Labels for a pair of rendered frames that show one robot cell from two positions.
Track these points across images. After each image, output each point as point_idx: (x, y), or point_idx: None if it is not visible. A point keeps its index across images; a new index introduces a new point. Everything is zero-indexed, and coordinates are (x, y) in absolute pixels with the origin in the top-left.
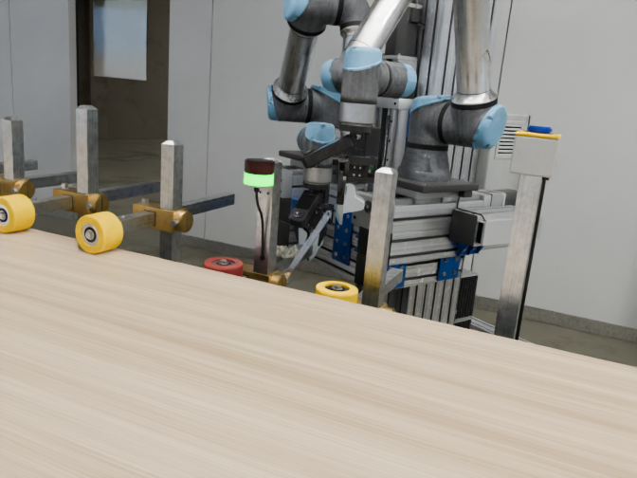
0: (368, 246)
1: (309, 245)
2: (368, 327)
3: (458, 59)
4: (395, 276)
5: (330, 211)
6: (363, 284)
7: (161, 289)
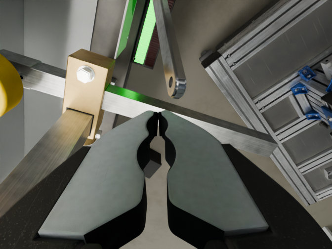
0: (11, 173)
1: (154, 6)
2: None
3: None
4: (235, 147)
5: (175, 94)
6: (53, 125)
7: None
